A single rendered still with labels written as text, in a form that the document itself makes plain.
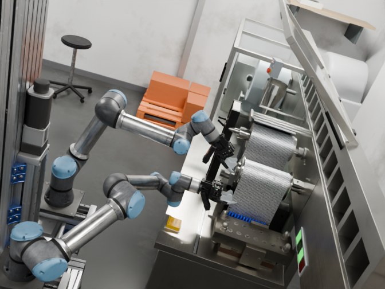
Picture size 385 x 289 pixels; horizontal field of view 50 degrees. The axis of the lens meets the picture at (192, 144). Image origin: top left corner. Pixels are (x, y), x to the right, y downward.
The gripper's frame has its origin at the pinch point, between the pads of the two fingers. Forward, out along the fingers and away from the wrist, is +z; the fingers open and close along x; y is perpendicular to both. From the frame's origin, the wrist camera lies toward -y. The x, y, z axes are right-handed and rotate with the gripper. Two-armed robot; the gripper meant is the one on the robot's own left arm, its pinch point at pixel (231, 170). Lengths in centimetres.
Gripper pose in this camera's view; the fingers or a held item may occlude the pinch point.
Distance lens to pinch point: 213.0
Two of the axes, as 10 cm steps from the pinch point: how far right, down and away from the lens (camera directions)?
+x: 1.6, -4.5, 8.8
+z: 5.5, 7.8, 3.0
